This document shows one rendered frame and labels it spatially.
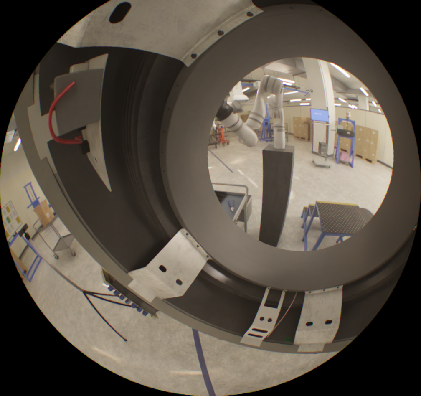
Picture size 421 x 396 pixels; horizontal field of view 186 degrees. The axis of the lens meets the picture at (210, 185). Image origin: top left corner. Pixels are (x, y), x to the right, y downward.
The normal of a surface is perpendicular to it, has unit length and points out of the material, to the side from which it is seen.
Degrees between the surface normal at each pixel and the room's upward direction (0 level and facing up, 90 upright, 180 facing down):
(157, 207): 91
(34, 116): 126
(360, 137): 90
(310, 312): 27
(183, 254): 63
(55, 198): 110
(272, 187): 90
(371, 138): 90
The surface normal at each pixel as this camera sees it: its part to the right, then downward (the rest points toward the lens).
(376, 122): -0.97, 0.24
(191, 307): 0.41, -0.63
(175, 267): 0.68, -0.31
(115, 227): 0.87, 0.07
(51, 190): 0.87, 0.40
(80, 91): 0.80, 0.58
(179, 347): -0.17, -0.87
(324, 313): -0.55, -0.81
